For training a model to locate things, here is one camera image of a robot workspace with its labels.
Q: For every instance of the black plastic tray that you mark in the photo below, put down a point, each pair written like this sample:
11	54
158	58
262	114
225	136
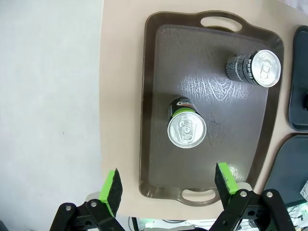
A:
288	168
298	60

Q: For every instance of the black Pepsi can green band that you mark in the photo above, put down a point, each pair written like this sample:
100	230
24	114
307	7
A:
186	130

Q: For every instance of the white paper with script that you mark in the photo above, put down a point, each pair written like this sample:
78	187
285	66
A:
304	190

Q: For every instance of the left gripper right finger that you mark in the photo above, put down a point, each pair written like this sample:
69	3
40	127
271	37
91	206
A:
223	183

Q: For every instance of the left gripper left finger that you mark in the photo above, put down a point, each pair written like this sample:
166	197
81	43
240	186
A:
113	192

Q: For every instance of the black Pepsi can grey stripes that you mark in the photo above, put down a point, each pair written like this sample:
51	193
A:
255	68

